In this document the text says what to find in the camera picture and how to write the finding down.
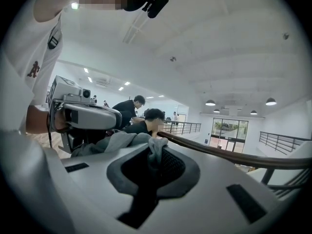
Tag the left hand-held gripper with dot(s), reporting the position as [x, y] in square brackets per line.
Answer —
[63, 86]

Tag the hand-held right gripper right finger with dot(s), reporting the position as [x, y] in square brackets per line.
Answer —
[219, 191]

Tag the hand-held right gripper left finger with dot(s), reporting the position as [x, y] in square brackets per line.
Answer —
[92, 191]

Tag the dark grey garment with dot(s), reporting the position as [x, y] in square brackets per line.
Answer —
[117, 142]

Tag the person's left forearm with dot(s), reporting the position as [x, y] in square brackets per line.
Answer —
[36, 119]

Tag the person's left hand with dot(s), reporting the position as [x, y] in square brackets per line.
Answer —
[61, 121]

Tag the white ceiling air conditioner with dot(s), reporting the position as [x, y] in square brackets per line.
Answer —
[103, 82]

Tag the glass entrance door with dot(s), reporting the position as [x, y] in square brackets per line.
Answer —
[229, 130]

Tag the grey pendant lamp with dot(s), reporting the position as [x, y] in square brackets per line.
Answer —
[210, 103]
[271, 102]
[253, 112]
[216, 111]

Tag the person's white shirt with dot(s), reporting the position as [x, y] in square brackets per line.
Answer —
[22, 57]

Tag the small ceiling sensor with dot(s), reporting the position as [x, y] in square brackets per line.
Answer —
[173, 59]
[286, 35]

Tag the black head camera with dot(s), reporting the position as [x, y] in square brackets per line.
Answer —
[157, 5]

